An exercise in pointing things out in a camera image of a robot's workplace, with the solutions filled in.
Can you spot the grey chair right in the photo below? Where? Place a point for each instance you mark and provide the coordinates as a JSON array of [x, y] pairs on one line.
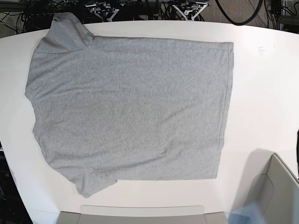
[[273, 196]]

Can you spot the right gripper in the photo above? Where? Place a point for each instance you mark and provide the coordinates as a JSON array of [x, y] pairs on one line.
[[104, 11]]

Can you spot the grey T-shirt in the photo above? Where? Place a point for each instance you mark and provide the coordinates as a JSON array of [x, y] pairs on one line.
[[120, 108]]

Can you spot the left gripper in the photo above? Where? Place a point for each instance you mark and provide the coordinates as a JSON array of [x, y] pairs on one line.
[[190, 10]]

